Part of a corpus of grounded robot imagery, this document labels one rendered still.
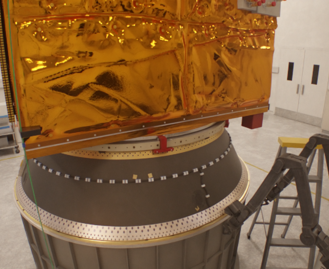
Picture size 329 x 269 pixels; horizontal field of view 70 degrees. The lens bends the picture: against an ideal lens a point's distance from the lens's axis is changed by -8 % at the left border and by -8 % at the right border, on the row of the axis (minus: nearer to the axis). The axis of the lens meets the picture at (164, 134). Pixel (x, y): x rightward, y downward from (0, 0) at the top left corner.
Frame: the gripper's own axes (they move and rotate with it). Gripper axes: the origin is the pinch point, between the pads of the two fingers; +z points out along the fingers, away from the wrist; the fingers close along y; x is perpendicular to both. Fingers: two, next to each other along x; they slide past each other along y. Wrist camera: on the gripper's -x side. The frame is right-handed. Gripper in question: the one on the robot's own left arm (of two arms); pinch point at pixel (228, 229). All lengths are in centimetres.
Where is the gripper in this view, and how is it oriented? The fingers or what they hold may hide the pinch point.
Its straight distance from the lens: 171.2
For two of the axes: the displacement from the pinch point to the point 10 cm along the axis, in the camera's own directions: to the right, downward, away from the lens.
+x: 5.6, 6.9, -4.6
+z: -3.3, 6.9, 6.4
